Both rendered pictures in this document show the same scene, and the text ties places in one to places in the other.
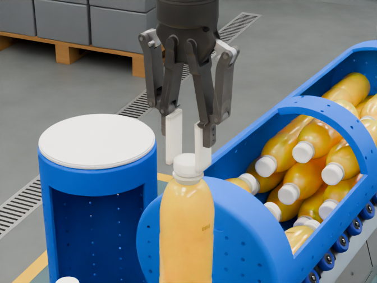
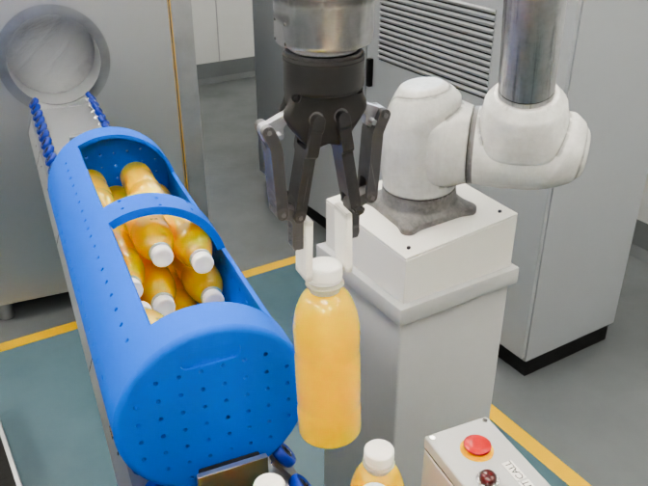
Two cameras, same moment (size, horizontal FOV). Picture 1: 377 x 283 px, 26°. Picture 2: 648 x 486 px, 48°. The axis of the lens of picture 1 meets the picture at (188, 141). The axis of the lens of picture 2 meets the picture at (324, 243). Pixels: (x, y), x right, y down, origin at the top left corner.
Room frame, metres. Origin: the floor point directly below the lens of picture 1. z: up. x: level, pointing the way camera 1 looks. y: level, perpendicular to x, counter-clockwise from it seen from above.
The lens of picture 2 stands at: (0.57, 0.56, 1.80)
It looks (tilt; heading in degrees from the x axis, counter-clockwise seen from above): 28 degrees down; 304
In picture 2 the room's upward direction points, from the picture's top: straight up
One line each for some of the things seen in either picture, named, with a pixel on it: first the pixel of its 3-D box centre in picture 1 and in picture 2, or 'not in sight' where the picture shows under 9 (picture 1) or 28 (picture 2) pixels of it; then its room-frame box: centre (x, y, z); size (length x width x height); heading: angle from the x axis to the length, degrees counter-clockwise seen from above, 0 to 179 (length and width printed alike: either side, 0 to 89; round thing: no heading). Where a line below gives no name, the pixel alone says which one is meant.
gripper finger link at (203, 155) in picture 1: (203, 145); (343, 237); (0.93, -0.02, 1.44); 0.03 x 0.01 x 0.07; 148
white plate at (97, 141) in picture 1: (97, 140); not in sight; (1.75, 0.22, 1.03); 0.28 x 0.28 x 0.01
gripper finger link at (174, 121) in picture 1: (174, 136); (304, 246); (0.95, 0.02, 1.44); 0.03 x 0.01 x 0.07; 148
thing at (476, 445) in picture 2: not in sight; (476, 445); (0.80, -0.15, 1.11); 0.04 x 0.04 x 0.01
